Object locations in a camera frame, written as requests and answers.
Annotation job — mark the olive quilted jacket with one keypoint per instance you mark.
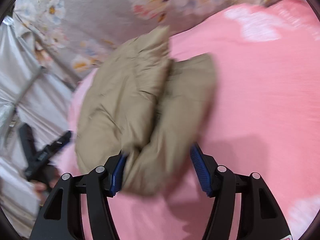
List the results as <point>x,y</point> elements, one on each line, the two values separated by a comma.
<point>147,106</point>

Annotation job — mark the person's left hand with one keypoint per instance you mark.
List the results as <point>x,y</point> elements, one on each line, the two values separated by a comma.
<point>46,181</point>

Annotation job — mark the silver satin curtain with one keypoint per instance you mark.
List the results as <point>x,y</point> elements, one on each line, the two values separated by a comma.
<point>29,94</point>

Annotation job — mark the grey floral duvet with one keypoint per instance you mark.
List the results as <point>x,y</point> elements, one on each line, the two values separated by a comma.
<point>71,37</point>

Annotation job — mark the pink fleece blanket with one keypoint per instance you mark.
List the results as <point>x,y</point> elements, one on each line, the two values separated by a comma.
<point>265,119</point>

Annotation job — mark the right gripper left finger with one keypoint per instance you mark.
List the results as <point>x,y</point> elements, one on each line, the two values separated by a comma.
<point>75,198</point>

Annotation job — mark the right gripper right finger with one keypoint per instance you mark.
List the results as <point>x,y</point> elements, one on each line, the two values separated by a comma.
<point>260,214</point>

